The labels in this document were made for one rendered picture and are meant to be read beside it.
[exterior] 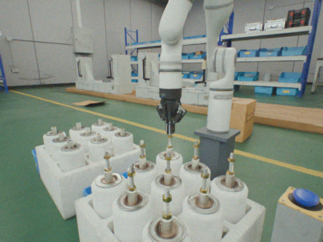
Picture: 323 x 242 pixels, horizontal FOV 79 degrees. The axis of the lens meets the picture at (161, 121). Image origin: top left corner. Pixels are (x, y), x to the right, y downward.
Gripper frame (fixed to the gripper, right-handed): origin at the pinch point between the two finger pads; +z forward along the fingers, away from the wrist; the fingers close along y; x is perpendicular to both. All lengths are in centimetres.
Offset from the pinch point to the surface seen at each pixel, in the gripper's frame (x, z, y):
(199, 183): -3.3, 12.8, 15.7
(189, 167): -1.8, 10.1, 10.3
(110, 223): -27.8, 17.8, 6.2
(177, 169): -0.9, 13.6, 4.7
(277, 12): 786, -210, -237
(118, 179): -21.9, 9.9, 1.6
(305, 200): -7.3, 2.4, 41.0
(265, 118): 161, 30, -22
